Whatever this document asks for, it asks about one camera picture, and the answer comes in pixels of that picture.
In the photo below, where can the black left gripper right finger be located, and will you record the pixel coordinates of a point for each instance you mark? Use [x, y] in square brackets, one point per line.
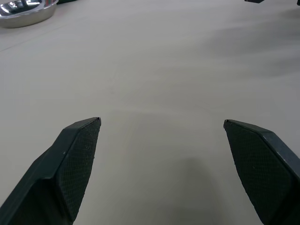
[260, 168]

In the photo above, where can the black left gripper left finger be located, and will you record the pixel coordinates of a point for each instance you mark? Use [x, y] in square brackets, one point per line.
[58, 173]

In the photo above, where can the shiny steel bowl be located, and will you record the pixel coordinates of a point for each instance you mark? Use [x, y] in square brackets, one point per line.
[24, 11]

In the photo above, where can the black robot gripper part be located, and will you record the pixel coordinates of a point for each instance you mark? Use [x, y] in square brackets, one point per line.
[254, 1]

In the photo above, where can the dark green object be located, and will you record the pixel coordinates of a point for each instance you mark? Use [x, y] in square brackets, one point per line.
[66, 1]

